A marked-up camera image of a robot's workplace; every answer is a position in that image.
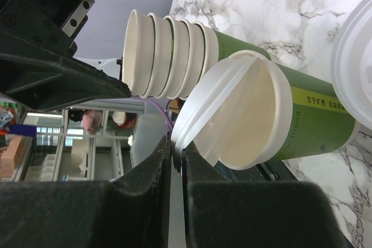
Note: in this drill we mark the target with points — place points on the stack of white plastic lids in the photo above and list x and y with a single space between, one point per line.
351 64

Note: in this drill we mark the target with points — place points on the stack of green paper cups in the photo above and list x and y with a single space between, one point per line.
165 57

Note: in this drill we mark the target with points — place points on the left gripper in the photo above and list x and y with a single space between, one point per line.
59 82

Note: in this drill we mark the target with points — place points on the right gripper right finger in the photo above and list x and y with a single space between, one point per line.
202 189

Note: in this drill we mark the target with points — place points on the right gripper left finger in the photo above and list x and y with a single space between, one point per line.
142 203

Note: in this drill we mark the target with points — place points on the white plastic cup lid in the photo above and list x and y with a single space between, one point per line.
203 95

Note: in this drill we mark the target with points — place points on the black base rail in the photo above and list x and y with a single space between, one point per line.
276 171

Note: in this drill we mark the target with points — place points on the single green paper cup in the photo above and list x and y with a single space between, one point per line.
284 114

